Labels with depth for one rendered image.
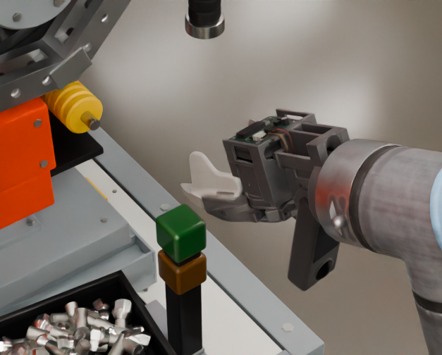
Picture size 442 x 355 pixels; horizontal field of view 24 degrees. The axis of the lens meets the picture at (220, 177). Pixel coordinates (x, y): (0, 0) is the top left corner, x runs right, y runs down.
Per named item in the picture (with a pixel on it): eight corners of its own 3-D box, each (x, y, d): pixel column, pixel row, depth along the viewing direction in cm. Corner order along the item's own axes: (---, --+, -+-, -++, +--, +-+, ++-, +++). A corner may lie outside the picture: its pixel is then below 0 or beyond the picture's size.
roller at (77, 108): (13, 36, 160) (8, 5, 156) (115, 134, 142) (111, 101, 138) (-21, 49, 157) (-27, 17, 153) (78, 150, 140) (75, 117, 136)
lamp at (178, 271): (187, 259, 112) (186, 234, 110) (209, 281, 110) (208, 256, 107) (156, 275, 111) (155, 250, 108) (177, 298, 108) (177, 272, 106)
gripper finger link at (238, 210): (220, 180, 100) (292, 182, 95) (225, 196, 101) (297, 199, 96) (192, 203, 97) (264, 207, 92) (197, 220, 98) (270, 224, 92)
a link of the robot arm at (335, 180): (435, 220, 88) (357, 275, 83) (393, 210, 92) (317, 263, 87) (412, 126, 85) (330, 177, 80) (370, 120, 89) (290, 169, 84)
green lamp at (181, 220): (186, 227, 109) (185, 200, 106) (208, 248, 107) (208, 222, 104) (154, 243, 107) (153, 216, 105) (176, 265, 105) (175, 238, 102)
